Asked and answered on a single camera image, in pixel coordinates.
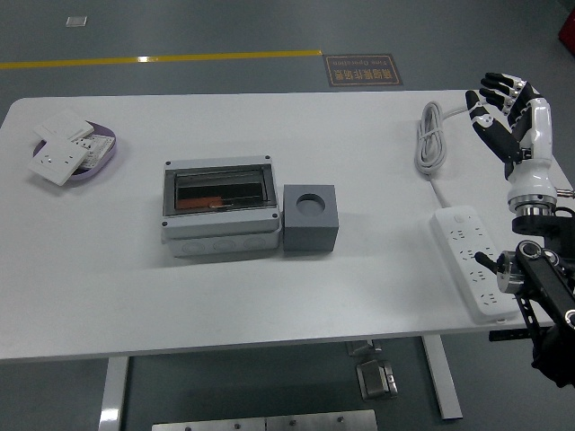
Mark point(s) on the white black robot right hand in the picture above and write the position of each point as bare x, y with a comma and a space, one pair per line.
532, 175

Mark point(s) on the grey electrical box clear lid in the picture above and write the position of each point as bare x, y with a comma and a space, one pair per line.
220, 233

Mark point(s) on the orange cylinder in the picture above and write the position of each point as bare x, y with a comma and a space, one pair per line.
197, 203

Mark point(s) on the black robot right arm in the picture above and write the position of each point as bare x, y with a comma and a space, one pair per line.
548, 274

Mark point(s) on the grey cube with round hole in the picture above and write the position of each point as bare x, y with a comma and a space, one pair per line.
310, 235

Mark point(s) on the metal floor socket box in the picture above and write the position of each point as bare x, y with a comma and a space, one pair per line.
375, 381

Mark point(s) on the white power strip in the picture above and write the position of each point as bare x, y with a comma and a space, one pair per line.
462, 233

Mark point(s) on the red object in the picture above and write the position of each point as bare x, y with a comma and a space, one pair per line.
568, 31

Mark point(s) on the black table control panel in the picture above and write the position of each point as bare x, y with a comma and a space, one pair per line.
507, 336

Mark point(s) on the brown floor sign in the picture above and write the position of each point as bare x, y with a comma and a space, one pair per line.
363, 70

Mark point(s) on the white table leg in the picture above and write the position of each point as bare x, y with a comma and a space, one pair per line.
442, 381
112, 395

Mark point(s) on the yellow floor tape line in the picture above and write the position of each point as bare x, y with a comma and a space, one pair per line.
224, 57

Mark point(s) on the purple tray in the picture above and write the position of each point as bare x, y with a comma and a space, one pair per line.
105, 132

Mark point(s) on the white socket plate with holes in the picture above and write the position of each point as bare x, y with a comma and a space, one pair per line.
96, 146

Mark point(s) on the small metal floor plate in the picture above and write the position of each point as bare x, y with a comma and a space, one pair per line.
76, 21

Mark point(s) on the metal bracket under table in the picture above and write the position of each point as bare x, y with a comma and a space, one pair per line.
359, 348

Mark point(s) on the steel base plate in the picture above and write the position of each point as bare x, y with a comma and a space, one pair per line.
321, 421
209, 424

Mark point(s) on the white wall switch plate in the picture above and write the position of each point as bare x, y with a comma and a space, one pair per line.
63, 125

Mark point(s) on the white wall socket plate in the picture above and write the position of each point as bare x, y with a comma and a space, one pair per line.
56, 159

